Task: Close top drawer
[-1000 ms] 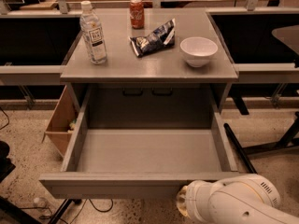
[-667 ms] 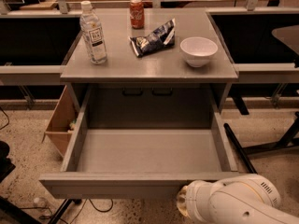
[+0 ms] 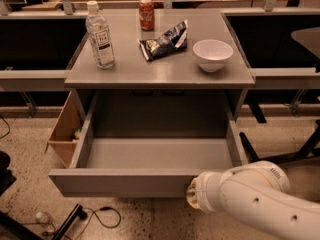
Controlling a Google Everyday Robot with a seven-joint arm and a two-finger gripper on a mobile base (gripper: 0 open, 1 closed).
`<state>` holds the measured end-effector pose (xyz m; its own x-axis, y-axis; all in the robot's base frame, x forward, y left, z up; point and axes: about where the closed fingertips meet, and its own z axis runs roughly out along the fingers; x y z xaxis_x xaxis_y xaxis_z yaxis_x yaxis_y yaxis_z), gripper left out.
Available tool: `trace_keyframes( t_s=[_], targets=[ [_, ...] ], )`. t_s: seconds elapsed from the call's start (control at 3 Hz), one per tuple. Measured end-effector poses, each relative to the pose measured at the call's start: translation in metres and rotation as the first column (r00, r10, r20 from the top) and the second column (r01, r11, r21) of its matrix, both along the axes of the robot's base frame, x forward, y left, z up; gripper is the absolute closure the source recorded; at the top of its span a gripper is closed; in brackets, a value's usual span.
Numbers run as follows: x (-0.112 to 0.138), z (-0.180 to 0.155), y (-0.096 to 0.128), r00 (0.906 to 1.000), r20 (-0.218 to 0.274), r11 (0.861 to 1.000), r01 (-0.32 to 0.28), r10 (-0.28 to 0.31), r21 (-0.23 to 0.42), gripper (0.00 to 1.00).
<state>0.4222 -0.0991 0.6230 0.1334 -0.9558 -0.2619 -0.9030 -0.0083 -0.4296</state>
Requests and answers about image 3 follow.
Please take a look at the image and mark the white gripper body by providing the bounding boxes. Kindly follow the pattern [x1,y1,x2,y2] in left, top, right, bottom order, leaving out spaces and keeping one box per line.
[186,171,222,213]

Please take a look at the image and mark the grey top drawer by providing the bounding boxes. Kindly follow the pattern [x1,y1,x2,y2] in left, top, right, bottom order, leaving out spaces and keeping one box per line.
[49,93,247,198]

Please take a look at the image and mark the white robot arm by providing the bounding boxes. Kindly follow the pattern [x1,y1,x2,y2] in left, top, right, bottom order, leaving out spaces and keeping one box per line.
[186,161,320,240]

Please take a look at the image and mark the grey drawer cabinet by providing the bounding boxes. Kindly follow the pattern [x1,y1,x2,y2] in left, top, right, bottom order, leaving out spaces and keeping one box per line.
[64,7,256,138]

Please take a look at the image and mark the black stand leg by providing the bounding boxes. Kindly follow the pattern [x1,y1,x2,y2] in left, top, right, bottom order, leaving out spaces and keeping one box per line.
[239,132,259,162]

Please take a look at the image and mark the black tripod leg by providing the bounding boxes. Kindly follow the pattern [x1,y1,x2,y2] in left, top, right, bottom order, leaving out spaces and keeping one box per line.
[52,204,88,240]

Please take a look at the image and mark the white ceramic bowl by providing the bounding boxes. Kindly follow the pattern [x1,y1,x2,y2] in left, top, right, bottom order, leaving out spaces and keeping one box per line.
[193,39,233,72]

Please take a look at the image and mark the cardboard box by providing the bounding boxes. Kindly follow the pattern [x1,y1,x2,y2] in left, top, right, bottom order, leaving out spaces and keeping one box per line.
[48,93,83,167]

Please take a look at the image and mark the dark blue chip bag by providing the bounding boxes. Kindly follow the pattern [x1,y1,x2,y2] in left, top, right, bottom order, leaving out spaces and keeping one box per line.
[139,20,188,61]

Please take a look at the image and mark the red soda can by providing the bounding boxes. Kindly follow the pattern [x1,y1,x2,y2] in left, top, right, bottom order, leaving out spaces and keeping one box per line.
[139,0,155,31]

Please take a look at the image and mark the clear plastic water bottle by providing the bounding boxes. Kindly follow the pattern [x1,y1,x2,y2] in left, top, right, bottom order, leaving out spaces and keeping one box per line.
[86,0,115,69]

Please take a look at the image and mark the black cable on floor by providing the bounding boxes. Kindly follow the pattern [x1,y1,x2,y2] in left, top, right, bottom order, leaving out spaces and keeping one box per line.
[71,206,122,240]

